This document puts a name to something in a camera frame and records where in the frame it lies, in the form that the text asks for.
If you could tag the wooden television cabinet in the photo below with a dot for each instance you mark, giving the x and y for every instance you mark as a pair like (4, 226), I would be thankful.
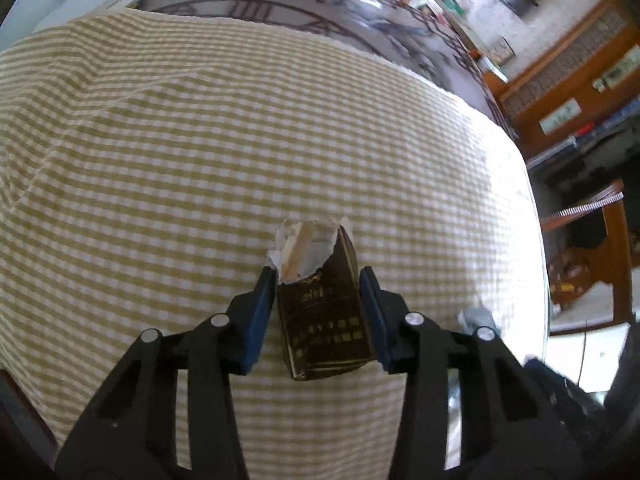
(492, 69)

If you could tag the carved wooden chair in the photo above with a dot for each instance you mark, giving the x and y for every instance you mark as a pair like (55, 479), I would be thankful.
(615, 250)

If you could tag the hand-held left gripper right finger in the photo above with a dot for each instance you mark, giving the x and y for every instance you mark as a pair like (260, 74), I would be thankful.
(372, 310)

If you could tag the dark brown torn carton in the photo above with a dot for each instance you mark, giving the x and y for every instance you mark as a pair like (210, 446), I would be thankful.
(325, 320)

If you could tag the beaded rod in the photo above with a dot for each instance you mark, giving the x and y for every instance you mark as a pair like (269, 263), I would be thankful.
(582, 206)

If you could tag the blue plastic wrapper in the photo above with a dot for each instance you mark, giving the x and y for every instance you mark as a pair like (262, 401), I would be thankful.
(475, 317)

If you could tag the grey floral patterned mat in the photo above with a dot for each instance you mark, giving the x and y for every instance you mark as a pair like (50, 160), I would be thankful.
(350, 15)

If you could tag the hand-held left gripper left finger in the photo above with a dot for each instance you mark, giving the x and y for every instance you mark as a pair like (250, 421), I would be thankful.
(260, 310)

